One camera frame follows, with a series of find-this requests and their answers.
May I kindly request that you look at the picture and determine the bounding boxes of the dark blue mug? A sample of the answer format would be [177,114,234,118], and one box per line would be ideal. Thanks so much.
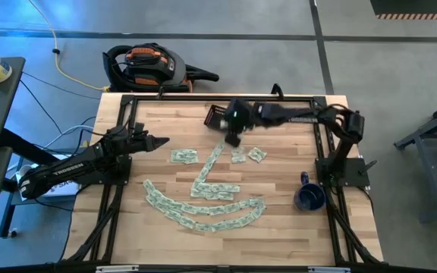
[293,171,326,213]

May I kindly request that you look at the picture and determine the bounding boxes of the black aluminium table frame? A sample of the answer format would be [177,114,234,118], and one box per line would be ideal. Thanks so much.
[62,93,385,266]

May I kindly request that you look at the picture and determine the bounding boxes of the black clamp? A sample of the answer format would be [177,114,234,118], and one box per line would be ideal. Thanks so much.
[270,83,286,100]

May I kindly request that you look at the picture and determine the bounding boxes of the black mat with striped edge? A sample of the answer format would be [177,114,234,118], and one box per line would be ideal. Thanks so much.
[369,0,437,20]

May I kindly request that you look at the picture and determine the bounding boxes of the black floor cable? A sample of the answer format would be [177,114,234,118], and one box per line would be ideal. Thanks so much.
[21,71,102,101]
[19,78,64,136]

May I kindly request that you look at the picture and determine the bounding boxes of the white metal bracket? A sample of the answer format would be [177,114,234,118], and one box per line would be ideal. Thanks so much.
[308,266,351,273]
[96,265,140,273]

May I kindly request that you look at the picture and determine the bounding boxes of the grey metal cart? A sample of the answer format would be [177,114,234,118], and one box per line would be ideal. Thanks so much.
[394,94,437,224]

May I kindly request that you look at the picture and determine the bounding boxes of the white cardboard box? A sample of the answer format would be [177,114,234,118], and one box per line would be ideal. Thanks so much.
[15,162,82,202]

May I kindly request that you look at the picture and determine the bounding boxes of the black orange shop vacuum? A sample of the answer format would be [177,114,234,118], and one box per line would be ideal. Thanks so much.
[102,42,220,94]

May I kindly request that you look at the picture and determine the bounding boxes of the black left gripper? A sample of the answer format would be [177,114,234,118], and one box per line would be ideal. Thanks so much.
[125,132,171,155]

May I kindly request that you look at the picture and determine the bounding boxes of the yellow extension cable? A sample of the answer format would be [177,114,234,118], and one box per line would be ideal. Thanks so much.
[27,0,110,93]

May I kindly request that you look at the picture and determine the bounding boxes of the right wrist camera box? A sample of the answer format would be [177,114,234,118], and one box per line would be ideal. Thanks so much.
[225,98,247,128]

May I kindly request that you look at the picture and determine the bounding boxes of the black slotted plastic basket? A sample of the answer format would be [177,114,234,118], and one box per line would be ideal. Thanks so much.
[203,104,229,132]

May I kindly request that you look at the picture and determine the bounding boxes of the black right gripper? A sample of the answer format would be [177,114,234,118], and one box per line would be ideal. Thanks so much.
[225,102,263,148]

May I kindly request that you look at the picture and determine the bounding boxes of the white floor cable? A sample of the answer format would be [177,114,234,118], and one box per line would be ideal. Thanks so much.
[43,124,98,149]

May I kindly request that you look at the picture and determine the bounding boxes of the blue metal cart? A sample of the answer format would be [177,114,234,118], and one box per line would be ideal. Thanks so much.
[0,153,81,239]

